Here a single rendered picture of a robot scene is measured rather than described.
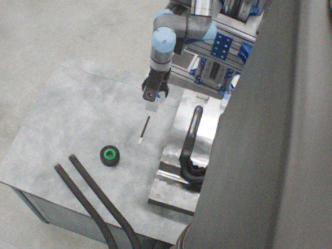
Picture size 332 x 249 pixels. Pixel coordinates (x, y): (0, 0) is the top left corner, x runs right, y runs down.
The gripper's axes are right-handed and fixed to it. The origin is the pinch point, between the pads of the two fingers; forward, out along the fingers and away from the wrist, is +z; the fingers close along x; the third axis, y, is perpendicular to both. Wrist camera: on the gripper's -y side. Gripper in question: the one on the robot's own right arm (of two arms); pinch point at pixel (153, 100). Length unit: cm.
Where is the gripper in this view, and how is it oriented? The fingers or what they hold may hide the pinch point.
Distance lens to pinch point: 137.0
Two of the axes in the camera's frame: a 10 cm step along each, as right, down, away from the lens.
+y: 2.9, -8.2, 4.9
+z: -1.0, 4.8, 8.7
